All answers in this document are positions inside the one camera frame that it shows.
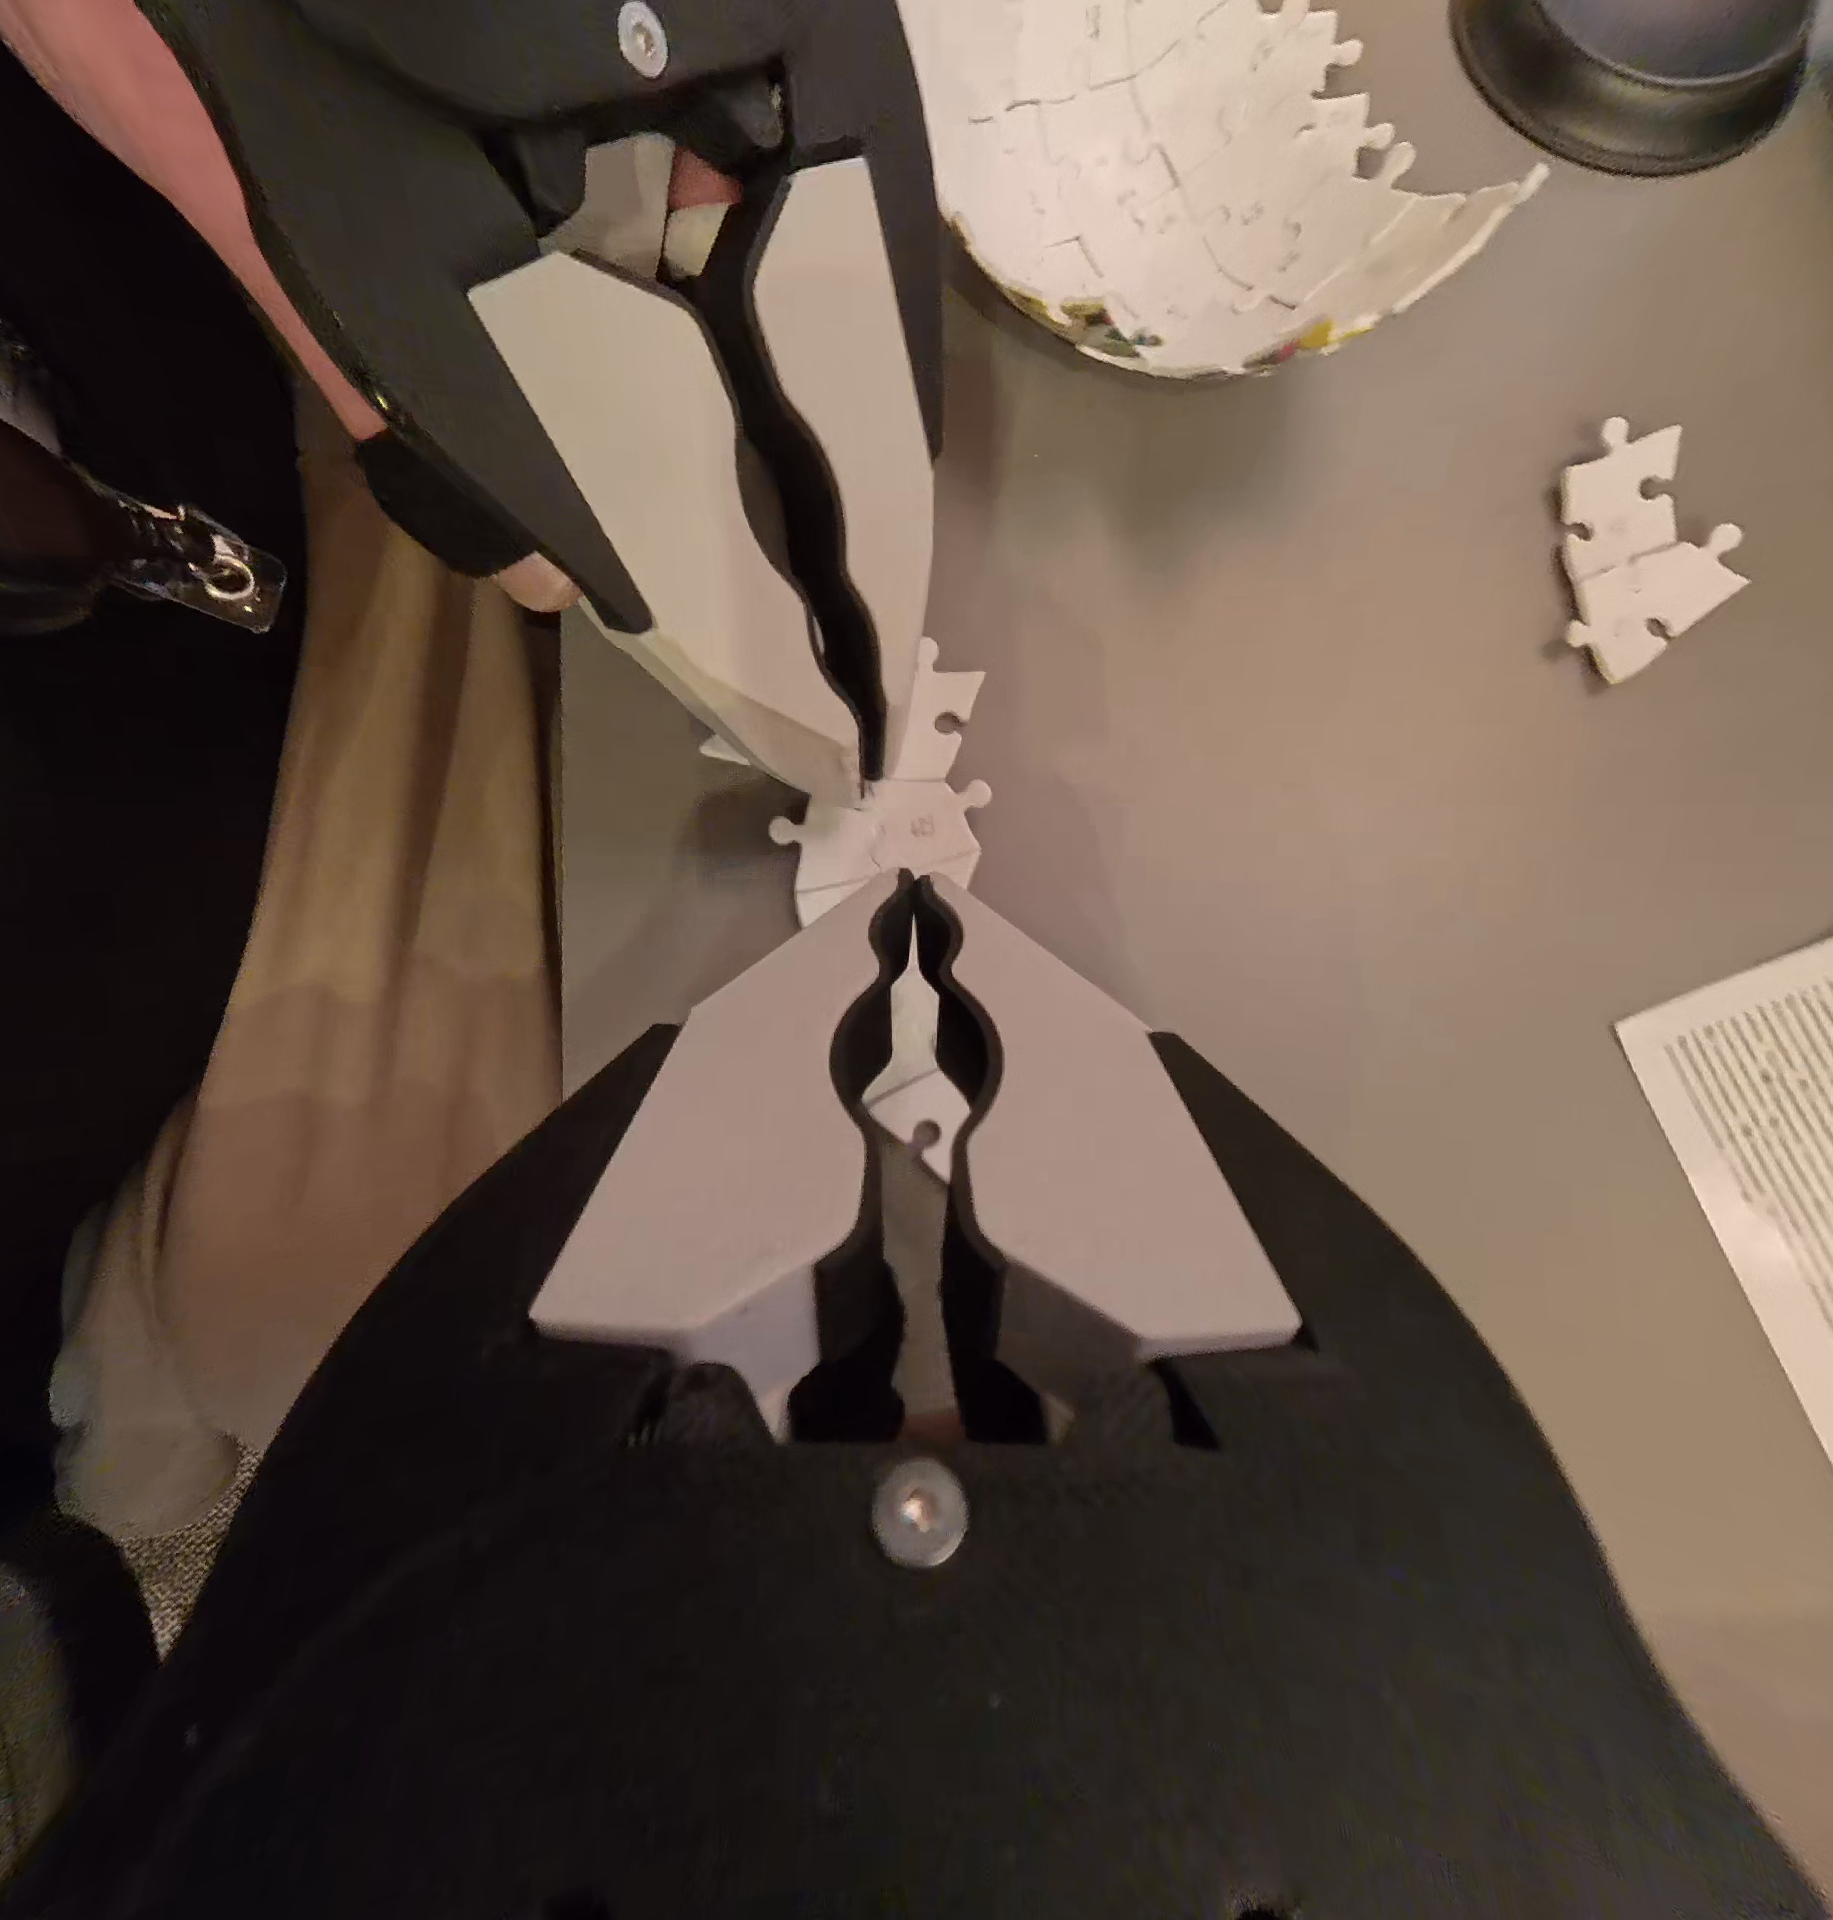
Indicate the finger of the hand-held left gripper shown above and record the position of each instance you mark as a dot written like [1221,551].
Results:
[630,434]
[870,451]

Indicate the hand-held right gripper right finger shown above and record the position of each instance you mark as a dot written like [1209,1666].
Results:
[1111,1184]

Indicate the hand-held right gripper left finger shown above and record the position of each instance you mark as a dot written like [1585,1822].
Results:
[707,1184]

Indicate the partly built white puzzle ball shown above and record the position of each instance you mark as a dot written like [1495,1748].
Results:
[1201,180]

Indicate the two-piece joined puzzle segment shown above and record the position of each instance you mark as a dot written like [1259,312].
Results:
[1635,570]

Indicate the person's left hand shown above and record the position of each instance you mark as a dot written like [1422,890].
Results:
[150,105]

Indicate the beige trousers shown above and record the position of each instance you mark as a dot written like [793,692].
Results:
[377,975]

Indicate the metal badge clip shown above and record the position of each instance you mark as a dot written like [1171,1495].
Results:
[210,578]

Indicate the white printed instruction leaflet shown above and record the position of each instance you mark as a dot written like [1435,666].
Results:
[1786,1200]

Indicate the black round cup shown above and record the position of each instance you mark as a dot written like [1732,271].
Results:
[1635,75]

